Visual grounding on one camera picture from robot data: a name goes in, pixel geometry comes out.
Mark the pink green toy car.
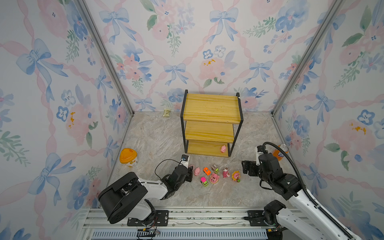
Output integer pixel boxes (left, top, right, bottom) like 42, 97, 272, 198
201, 177, 209, 187

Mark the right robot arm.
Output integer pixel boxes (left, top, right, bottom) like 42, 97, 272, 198
242, 153, 360, 240

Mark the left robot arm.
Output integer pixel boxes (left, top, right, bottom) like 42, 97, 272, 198
98, 164, 190, 226

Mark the wooden three-tier shelf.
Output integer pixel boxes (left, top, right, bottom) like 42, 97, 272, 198
180, 90, 244, 157

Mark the pink bear sunflower toy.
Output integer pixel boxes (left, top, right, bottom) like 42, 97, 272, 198
232, 171, 241, 183

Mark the orange soda can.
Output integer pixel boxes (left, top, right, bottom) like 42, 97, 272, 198
273, 144, 289, 161

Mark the pink bear cream toy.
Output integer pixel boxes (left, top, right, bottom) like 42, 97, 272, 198
223, 168, 231, 178

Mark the orange toy truck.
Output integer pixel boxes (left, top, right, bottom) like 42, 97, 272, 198
203, 168, 211, 176

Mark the pink bear donut toy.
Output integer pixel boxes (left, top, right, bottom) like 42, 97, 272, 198
209, 173, 220, 184

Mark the green box toy truck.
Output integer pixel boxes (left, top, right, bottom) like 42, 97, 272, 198
211, 164, 219, 174

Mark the orange lid plastic jar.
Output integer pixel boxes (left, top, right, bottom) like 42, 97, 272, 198
120, 148, 138, 168

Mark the small green packet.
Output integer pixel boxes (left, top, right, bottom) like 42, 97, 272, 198
163, 109, 171, 117

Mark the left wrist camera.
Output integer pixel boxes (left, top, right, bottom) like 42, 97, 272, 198
180, 155, 190, 168

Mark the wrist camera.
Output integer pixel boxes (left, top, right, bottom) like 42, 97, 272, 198
180, 155, 190, 168
256, 145, 267, 166

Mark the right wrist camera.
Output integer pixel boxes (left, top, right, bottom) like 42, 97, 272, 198
256, 145, 267, 166

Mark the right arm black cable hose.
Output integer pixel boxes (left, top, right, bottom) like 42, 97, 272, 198
262, 141, 355, 240

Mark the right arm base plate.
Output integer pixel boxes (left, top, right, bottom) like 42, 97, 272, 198
243, 210, 289, 228

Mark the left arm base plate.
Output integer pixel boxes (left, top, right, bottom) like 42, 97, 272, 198
127, 210, 169, 228

